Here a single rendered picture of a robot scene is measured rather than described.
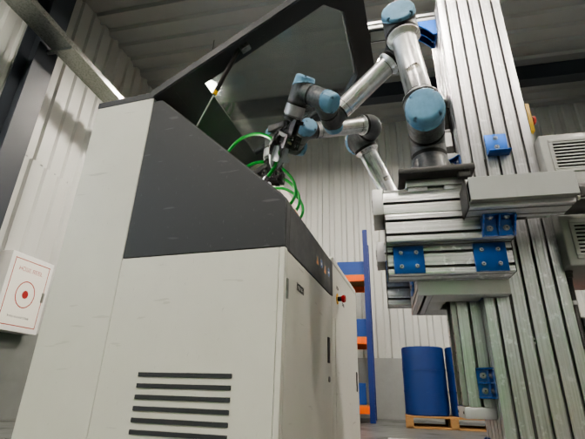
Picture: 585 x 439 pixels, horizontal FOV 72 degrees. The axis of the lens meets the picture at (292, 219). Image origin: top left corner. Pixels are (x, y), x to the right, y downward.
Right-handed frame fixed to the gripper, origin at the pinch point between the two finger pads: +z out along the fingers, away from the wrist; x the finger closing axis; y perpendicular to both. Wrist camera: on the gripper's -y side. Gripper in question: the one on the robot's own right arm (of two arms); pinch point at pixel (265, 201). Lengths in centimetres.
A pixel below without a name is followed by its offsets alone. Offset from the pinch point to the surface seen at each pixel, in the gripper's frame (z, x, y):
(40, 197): -159, 227, -417
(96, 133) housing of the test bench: -21, -35, -62
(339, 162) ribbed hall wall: -407, 644, -81
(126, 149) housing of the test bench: -11, -35, -45
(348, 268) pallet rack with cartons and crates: -124, 530, -50
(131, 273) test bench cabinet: 39, -35, -32
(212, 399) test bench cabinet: 76, -35, 2
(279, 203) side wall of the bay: 19.2, -35.1, 18.9
